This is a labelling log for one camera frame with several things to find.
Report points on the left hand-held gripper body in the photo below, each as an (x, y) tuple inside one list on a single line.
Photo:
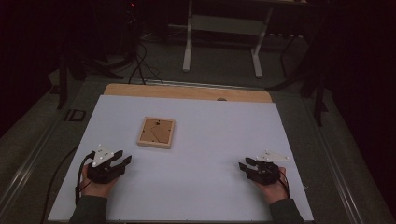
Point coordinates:
[(102, 172)]

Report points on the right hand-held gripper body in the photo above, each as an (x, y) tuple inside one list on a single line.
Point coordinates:
[(264, 172)]

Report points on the wooden picture frame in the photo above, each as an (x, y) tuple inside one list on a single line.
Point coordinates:
[(155, 132)]

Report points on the person's left hand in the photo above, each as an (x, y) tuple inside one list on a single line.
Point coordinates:
[(96, 189)]

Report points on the person's right hand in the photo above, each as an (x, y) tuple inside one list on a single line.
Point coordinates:
[(274, 191)]

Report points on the white table mat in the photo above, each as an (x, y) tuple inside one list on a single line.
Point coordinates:
[(193, 186)]

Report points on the black floor socket box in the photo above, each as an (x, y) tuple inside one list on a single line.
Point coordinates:
[(74, 115)]

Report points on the round table grommet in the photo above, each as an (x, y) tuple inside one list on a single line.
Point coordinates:
[(221, 99)]

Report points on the black metal stand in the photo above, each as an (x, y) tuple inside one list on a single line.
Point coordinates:
[(63, 84), (317, 93)]

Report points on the metal floor rail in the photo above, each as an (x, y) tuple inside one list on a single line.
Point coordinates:
[(199, 84), (28, 168), (337, 174)]

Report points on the white metal table frame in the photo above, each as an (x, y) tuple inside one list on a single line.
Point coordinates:
[(224, 25)]

